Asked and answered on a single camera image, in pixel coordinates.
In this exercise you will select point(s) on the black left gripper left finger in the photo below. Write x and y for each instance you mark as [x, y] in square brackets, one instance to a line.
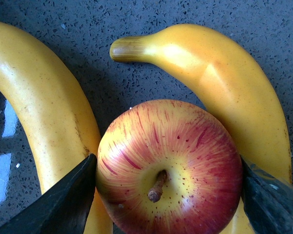
[63, 209]

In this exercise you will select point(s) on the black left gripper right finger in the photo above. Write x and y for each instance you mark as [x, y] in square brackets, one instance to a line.
[267, 201]

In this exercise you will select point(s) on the yellow banana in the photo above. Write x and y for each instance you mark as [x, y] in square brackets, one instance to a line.
[56, 115]
[227, 80]

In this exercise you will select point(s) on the red yellow apple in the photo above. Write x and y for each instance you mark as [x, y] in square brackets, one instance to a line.
[169, 167]

